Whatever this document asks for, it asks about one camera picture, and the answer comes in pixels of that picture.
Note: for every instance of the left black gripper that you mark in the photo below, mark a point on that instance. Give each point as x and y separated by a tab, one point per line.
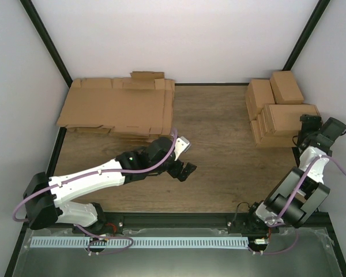
175	172

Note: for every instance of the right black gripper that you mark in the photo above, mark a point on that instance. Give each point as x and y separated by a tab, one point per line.
307	122

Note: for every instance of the brown cardboard paper box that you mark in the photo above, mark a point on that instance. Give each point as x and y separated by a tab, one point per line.
283	120

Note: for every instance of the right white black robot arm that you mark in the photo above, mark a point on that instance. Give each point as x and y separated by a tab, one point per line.
302	190

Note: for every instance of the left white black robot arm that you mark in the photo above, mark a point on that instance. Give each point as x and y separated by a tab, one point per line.
51	200

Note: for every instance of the folded cardboard box back right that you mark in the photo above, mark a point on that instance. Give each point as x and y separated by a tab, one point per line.
285	88

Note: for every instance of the folded cardboard box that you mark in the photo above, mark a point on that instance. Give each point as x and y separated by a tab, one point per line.
269	142
258	94
285	88

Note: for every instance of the folded cardboard box front bottom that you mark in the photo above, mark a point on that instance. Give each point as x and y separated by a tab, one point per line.
269	142

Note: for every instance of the folded cardboard box back left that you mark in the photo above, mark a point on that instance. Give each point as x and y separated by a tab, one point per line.
258	94

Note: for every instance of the stack of flat cardboard sheets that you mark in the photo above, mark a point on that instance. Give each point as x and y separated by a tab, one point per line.
138	108

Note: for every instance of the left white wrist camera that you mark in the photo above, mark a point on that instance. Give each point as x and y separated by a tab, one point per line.
181	146

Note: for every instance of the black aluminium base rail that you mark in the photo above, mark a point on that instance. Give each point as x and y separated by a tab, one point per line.
116	222

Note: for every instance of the light blue slotted cable duct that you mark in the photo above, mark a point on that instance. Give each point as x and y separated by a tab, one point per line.
143	243

